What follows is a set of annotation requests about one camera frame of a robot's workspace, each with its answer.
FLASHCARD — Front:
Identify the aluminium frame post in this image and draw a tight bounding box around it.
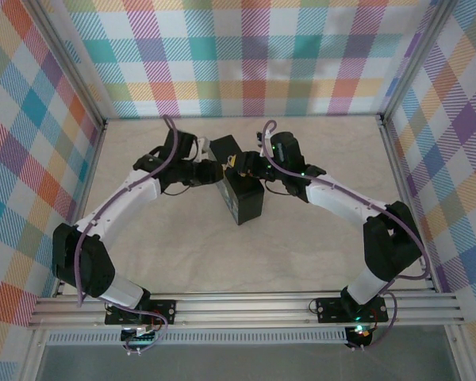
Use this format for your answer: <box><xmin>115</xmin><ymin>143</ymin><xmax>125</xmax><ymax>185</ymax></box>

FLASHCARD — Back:
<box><xmin>378</xmin><ymin>0</ymin><xmax>459</xmax><ymax>120</ymax></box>
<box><xmin>25</xmin><ymin>0</ymin><xmax>108</xmax><ymax>125</ymax></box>

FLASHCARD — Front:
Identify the aluminium table edge rail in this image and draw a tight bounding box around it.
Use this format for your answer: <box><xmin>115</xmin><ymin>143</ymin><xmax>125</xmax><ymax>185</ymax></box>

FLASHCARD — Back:
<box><xmin>52</xmin><ymin>117</ymin><xmax>109</xmax><ymax>298</ymax></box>
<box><xmin>376</xmin><ymin>114</ymin><xmax>440</xmax><ymax>297</ymax></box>

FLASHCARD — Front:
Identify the long aluminium mounting rail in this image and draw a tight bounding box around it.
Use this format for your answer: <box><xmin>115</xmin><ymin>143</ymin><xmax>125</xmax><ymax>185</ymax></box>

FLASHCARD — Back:
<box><xmin>26</xmin><ymin>292</ymin><xmax>467</xmax><ymax>331</ymax></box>

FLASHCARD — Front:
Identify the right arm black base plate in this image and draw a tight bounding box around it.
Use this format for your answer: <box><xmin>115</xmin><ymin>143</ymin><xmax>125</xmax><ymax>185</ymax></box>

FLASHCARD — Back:
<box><xmin>316</xmin><ymin>296</ymin><xmax>390</xmax><ymax>324</ymax></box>

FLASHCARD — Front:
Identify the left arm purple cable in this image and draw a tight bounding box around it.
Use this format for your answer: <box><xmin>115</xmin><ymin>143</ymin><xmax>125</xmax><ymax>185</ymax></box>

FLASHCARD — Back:
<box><xmin>75</xmin><ymin>114</ymin><xmax>183</xmax><ymax>356</ymax></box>

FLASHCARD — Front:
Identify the slotted grey cable duct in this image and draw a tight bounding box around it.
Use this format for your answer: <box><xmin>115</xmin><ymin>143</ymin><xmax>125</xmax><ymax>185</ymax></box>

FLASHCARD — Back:
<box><xmin>45</xmin><ymin>330</ymin><xmax>348</xmax><ymax>347</ymax></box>

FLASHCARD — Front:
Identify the black box with painting lid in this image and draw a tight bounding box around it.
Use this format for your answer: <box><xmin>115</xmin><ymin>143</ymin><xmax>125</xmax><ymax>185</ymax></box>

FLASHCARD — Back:
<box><xmin>209</xmin><ymin>134</ymin><xmax>267</xmax><ymax>227</ymax></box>

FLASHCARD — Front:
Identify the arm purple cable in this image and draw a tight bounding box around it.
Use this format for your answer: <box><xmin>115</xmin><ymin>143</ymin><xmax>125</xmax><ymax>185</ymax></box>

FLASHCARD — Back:
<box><xmin>75</xmin><ymin>114</ymin><xmax>183</xmax><ymax>356</ymax></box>
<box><xmin>261</xmin><ymin>120</ymin><xmax>432</xmax><ymax>352</ymax></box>

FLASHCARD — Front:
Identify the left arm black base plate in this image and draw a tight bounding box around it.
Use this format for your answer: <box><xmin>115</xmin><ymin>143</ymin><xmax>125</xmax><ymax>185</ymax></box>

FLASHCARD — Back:
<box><xmin>104</xmin><ymin>299</ymin><xmax>177</xmax><ymax>327</ymax></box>

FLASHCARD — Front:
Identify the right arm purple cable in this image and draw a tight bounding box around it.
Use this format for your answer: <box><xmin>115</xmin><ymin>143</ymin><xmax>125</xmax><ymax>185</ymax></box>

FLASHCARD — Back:
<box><xmin>261</xmin><ymin>120</ymin><xmax>432</xmax><ymax>352</ymax></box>

